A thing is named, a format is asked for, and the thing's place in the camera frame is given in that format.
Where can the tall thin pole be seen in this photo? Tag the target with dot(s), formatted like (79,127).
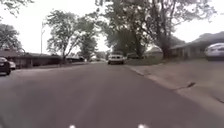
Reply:
(41,40)

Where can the row of low houses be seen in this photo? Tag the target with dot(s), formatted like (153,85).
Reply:
(31,59)

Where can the grass lawn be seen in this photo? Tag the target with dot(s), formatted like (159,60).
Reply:
(146,61)

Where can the white vehicle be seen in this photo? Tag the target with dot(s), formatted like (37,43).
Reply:
(215,51)

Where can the tall spreading tree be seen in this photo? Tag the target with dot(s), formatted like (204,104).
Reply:
(66,31)

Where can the robot's own part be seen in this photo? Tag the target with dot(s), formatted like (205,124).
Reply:
(142,126)

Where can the white car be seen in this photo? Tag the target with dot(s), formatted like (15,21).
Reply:
(116,59)

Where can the low house with grey roof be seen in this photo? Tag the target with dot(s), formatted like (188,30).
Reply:
(191,49)

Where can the pale concrete kerb strip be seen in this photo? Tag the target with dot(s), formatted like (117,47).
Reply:
(186,76)

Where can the pale car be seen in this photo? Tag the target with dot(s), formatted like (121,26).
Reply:
(12,65)

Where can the dark vehicle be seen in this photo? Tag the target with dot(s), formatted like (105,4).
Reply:
(132,56)

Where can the grey asphalt road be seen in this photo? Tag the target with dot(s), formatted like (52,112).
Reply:
(93,96)

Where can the dark car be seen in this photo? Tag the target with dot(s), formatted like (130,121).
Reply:
(4,65)

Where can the overhanging tree branches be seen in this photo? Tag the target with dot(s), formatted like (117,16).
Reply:
(13,6)

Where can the group of large trees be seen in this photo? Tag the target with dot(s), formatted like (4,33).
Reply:
(153,23)

